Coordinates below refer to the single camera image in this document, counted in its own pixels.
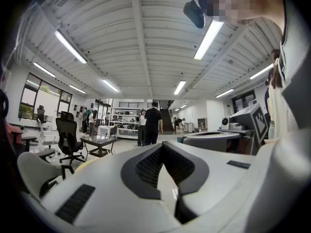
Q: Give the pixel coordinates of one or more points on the small black office chair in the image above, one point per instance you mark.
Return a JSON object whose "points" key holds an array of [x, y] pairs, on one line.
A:
{"points": [[41, 113]]}

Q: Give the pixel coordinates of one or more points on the grey shell chair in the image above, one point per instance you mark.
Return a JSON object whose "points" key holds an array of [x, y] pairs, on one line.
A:
{"points": [[34, 171]]}

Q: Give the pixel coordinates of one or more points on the person's grey shirt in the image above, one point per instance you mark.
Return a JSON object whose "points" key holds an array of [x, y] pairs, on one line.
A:
{"points": [[295, 33]]}

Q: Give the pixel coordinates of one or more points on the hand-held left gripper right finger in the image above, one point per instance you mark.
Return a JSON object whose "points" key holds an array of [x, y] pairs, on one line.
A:
{"points": [[199, 176]]}

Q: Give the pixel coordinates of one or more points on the dark small chair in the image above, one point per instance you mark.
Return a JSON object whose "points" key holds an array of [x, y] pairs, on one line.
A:
{"points": [[113, 131]]}

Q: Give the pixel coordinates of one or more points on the tall black headrest chair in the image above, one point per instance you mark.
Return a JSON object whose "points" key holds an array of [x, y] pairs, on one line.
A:
{"points": [[27, 138]]}

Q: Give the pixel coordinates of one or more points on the white shelving unit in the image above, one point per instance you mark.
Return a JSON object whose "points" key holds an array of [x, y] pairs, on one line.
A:
{"points": [[124, 131]]}

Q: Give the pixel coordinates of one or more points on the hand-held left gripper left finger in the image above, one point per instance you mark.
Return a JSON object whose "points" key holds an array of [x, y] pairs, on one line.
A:
{"points": [[131, 176]]}

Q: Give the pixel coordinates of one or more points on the dark staircase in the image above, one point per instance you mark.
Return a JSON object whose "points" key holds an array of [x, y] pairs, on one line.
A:
{"points": [[167, 121]]}

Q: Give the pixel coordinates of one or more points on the white clothed table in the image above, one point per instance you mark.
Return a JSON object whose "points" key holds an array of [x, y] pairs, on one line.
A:
{"points": [[103, 130]]}

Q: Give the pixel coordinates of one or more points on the white low cabinet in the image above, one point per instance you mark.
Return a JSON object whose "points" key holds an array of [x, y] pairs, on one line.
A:
{"points": [[190, 127]]}

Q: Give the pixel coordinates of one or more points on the grey open cabinet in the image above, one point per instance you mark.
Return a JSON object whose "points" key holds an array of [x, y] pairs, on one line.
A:
{"points": [[202, 124]]}

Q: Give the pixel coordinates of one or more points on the black head-mounted camera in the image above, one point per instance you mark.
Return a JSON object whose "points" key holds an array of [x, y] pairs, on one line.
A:
{"points": [[194, 13]]}

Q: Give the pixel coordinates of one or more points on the black mesh office chair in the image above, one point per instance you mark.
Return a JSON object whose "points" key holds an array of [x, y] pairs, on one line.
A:
{"points": [[66, 132]]}

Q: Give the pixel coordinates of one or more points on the white office chair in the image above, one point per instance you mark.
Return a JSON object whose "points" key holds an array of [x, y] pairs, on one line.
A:
{"points": [[46, 137]]}

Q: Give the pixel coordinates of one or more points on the white wall cubby shelf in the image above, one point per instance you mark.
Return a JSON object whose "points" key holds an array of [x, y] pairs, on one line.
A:
{"points": [[77, 110]]}

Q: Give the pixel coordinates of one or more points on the person's right forearm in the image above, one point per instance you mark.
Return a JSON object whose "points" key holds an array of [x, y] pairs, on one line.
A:
{"points": [[271, 141]]}

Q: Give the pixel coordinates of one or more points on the pink cloth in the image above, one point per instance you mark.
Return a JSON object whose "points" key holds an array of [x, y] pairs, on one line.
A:
{"points": [[13, 130]]}

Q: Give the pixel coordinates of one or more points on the glass top coffee table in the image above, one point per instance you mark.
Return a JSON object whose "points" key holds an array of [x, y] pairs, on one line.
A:
{"points": [[98, 139]]}

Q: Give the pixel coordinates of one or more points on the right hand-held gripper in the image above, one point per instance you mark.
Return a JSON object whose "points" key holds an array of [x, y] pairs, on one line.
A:
{"points": [[245, 118]]}

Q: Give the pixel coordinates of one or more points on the black framed glass door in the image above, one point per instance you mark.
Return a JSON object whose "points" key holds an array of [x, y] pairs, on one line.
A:
{"points": [[244, 101]]}

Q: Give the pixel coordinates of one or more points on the long ceiling light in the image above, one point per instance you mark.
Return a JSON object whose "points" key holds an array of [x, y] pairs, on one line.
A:
{"points": [[262, 71], [209, 39], [70, 46], [77, 89], [44, 69], [224, 93], [183, 106], [110, 85], [179, 87]]}

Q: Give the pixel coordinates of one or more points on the black framed window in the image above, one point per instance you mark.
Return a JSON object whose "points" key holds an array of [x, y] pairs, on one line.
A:
{"points": [[31, 101]]}

